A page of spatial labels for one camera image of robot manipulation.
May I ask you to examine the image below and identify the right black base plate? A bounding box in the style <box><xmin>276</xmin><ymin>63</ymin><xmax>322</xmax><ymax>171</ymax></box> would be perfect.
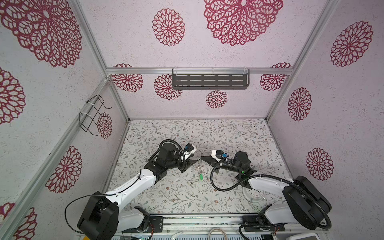
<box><xmin>242</xmin><ymin>215</ymin><xmax>286</xmax><ymax>232</ymax></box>

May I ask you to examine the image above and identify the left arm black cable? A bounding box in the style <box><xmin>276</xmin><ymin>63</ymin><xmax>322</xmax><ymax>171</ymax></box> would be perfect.
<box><xmin>64</xmin><ymin>176</ymin><xmax>142</xmax><ymax>235</ymax></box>

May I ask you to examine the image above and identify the white round alarm clock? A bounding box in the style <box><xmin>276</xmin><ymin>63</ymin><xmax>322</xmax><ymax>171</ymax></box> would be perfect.
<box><xmin>242</xmin><ymin>188</ymin><xmax>267</xmax><ymax>204</ymax></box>

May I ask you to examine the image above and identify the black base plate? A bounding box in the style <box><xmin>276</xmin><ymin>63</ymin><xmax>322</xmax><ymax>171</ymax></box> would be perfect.
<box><xmin>123</xmin><ymin>216</ymin><xmax>164</xmax><ymax>234</ymax></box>
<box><xmin>242</xmin><ymin>215</ymin><xmax>286</xmax><ymax>232</ymax></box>

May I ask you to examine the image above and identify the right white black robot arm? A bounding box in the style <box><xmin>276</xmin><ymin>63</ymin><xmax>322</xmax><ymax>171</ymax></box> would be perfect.
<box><xmin>201</xmin><ymin>150</ymin><xmax>332</xmax><ymax>230</ymax></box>

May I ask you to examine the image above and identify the silver metal key bottle opener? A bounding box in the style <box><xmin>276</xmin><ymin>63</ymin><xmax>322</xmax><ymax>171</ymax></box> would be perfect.
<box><xmin>198</xmin><ymin>158</ymin><xmax>203</xmax><ymax>175</ymax></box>

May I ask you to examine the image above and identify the dark grey wall shelf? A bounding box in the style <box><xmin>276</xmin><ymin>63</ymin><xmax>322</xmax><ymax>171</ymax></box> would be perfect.
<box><xmin>171</xmin><ymin>69</ymin><xmax>250</xmax><ymax>90</ymax></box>

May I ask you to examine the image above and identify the white cable loop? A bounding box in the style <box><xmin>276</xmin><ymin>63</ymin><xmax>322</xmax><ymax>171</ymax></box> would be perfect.
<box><xmin>207</xmin><ymin>227</ymin><xmax>228</xmax><ymax>240</ymax></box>

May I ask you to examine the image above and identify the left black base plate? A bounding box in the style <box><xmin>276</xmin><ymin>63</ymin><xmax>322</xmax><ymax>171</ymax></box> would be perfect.
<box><xmin>123</xmin><ymin>216</ymin><xmax>164</xmax><ymax>234</ymax></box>

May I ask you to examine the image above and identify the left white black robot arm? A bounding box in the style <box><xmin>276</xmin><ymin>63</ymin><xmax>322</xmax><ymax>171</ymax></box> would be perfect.
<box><xmin>77</xmin><ymin>140</ymin><xmax>197</xmax><ymax>240</ymax></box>

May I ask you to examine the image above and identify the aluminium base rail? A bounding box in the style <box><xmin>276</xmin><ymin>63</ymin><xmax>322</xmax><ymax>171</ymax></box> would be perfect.
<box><xmin>77</xmin><ymin>212</ymin><xmax>328</xmax><ymax>236</ymax></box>

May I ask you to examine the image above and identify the black wire wall basket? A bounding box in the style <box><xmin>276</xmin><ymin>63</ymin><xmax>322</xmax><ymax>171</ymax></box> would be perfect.
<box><xmin>78</xmin><ymin>95</ymin><xmax>111</xmax><ymax>136</ymax></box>

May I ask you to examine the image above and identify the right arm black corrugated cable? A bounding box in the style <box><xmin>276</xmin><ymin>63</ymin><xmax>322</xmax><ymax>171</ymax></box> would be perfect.
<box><xmin>209</xmin><ymin>157</ymin><xmax>333</xmax><ymax>240</ymax></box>

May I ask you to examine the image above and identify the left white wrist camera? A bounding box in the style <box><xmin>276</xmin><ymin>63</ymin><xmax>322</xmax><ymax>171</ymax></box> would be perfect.
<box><xmin>183</xmin><ymin>144</ymin><xmax>197</xmax><ymax>158</ymax></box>

